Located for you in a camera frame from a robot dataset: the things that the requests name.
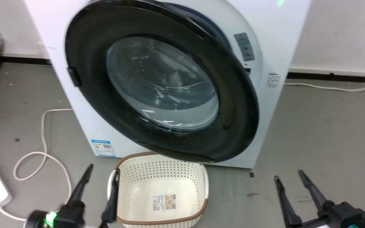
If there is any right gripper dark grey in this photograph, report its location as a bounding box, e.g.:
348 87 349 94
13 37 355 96
274 170 365 228

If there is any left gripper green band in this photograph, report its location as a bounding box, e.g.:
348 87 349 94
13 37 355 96
24 164 121 228

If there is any black round washing machine door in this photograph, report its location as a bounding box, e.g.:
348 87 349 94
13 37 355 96
65 0 259 163

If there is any white front-load washing machine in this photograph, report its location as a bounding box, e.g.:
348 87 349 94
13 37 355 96
24 0 311 169

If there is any blue energy label sticker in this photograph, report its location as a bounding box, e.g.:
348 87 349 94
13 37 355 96
91 139 116 157

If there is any cream perforated laundry basket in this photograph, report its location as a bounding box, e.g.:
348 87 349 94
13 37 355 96
107 152 209 228

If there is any white power strip cable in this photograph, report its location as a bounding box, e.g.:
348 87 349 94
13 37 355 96
0 108 74 221

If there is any white cable along wall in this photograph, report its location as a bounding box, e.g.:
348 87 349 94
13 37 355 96
284 82 365 92

